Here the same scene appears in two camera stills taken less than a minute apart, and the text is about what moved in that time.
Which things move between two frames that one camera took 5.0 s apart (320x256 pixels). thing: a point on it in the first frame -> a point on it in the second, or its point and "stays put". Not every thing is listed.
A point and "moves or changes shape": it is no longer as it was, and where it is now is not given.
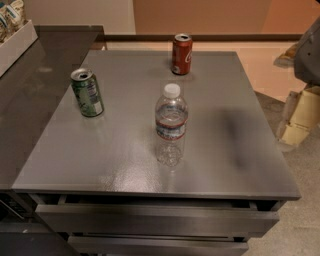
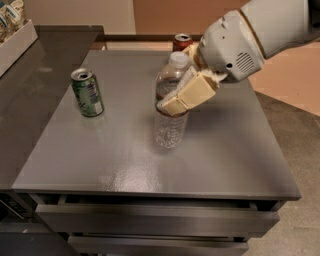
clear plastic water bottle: [171, 116] moves or changes shape
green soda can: [87, 92] stays put
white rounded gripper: [308, 58] -> [229, 46]
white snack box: [12, 49] stays put
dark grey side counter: [32, 90] stays put
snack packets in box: [12, 17] stays put
